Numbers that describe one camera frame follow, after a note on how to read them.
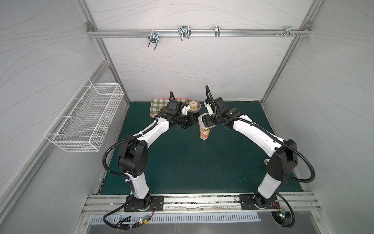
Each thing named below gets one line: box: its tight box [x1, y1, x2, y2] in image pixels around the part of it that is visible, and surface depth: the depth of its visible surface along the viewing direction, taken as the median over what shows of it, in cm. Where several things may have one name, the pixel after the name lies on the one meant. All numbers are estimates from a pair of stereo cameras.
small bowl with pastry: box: [187, 99, 202, 114], surface depth 113 cm
